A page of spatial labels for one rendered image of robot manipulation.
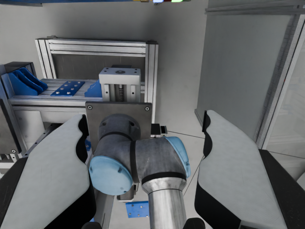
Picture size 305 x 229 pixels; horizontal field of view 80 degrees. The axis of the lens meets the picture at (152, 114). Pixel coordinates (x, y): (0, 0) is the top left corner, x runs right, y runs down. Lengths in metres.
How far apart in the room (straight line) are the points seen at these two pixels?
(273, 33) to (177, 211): 0.67
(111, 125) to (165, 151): 0.21
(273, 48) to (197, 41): 0.92
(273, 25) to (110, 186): 0.76
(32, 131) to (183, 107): 1.30
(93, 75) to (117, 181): 1.11
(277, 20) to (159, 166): 0.64
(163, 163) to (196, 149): 1.68
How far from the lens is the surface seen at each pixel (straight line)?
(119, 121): 0.60
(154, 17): 1.59
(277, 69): 0.78
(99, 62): 1.46
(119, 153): 0.49
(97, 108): 0.64
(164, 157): 0.47
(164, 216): 0.45
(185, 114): 1.85
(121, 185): 0.50
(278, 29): 0.82
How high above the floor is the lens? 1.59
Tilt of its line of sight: 61 degrees down
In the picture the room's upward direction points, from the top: 176 degrees clockwise
